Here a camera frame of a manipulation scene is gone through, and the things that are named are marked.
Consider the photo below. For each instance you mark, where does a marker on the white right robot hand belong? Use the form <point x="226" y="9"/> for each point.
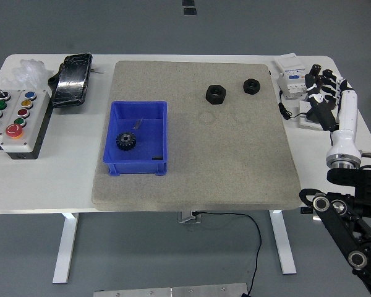
<point x="347" y="108"/>

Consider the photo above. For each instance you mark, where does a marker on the large black gear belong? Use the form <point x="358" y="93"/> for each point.
<point x="126" y="141"/>

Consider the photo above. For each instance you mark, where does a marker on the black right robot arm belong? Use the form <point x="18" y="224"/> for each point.
<point x="365" y="185"/>

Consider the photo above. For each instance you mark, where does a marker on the small black hex nut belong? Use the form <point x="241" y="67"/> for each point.
<point x="251" y="85"/>

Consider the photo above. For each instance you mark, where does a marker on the large black hex nut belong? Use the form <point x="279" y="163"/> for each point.
<point x="214" y="94"/>

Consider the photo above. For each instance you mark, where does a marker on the blue plastic box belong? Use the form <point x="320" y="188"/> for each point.
<point x="151" y="136"/>

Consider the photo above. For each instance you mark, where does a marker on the grey emergency-stop control box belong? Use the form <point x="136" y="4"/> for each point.
<point x="34" y="123"/>

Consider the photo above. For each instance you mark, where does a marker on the black flat adapter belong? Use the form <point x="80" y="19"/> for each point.
<point x="310" y="117"/>

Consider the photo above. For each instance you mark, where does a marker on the white square plate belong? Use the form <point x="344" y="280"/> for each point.
<point x="303" y="122"/>

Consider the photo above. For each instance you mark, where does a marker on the black cylindrical capacitor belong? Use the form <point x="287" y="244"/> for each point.
<point x="316" y="67"/>

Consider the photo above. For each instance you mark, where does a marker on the white circuit breaker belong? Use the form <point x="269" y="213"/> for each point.
<point x="292" y="77"/>

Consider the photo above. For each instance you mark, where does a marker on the white table leg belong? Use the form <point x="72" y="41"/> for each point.
<point x="283" y="247"/>
<point x="65" y="247"/>

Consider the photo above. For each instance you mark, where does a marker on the grey-brown mat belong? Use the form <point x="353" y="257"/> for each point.
<point x="204" y="170"/>

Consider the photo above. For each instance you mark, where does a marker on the black floor marker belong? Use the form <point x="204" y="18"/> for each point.
<point x="190" y="11"/>
<point x="188" y="2"/>

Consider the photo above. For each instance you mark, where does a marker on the silver metal plate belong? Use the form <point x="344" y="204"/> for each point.
<point x="170" y="292"/>

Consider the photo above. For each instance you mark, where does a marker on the black plastic-wrapped device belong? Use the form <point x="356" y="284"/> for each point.
<point x="72" y="80"/>

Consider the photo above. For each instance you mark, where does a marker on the crumpled clear plastic bag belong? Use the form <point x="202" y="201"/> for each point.
<point x="29" y="72"/>

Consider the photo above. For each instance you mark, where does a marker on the grey under-table bracket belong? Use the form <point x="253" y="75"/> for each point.
<point x="188" y="217"/>

